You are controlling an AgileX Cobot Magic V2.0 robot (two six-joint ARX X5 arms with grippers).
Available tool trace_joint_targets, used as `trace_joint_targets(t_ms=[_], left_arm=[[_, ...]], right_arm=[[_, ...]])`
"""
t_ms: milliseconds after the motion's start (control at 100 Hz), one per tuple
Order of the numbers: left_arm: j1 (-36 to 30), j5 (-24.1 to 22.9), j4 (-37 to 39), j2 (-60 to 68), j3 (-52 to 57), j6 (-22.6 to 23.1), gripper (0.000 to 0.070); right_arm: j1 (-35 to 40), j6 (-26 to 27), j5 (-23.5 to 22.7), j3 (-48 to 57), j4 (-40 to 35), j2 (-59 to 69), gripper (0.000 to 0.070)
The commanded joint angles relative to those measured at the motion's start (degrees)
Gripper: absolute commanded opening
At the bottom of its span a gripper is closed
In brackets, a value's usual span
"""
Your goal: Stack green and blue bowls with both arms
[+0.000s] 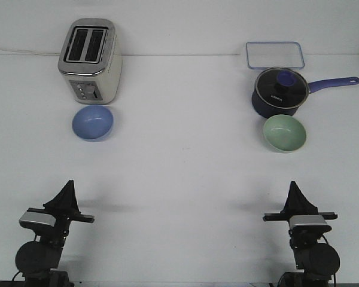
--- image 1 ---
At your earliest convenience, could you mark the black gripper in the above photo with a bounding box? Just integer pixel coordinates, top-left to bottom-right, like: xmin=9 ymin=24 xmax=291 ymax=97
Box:
xmin=263 ymin=181 xmax=338 ymax=251
xmin=27 ymin=180 xmax=95 ymax=248

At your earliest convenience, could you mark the green bowl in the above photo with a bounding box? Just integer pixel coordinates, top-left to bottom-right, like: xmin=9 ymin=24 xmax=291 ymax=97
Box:
xmin=263 ymin=114 xmax=307 ymax=152

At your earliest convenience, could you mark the blue bowl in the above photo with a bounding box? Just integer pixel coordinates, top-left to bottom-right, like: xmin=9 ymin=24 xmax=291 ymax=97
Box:
xmin=71 ymin=105 xmax=115 ymax=142

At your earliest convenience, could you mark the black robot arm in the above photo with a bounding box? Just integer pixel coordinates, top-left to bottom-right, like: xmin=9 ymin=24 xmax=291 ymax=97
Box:
xmin=15 ymin=180 xmax=95 ymax=286
xmin=263 ymin=181 xmax=340 ymax=286

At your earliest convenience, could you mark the dark blue saucepan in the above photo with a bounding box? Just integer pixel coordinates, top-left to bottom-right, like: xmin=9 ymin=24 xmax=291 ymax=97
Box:
xmin=252 ymin=76 xmax=359 ymax=118

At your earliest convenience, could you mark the glass pot lid blue knob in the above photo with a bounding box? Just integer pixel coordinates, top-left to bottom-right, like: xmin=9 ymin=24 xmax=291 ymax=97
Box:
xmin=255 ymin=68 xmax=308 ymax=109

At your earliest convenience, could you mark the silver two-slot toaster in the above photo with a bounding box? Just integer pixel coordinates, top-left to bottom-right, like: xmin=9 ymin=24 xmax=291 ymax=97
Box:
xmin=57 ymin=18 xmax=123 ymax=105

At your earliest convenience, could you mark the clear blue-rimmed container lid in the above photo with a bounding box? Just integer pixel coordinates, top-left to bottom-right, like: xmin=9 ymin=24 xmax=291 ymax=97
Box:
xmin=245 ymin=41 xmax=305 ymax=69

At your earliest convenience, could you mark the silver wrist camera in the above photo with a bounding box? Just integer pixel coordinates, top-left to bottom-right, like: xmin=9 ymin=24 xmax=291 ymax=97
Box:
xmin=289 ymin=215 xmax=332 ymax=233
xmin=19 ymin=211 xmax=56 ymax=229

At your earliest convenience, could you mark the white toaster power cable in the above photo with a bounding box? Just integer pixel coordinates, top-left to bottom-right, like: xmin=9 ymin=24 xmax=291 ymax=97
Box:
xmin=0 ymin=45 xmax=62 ymax=56

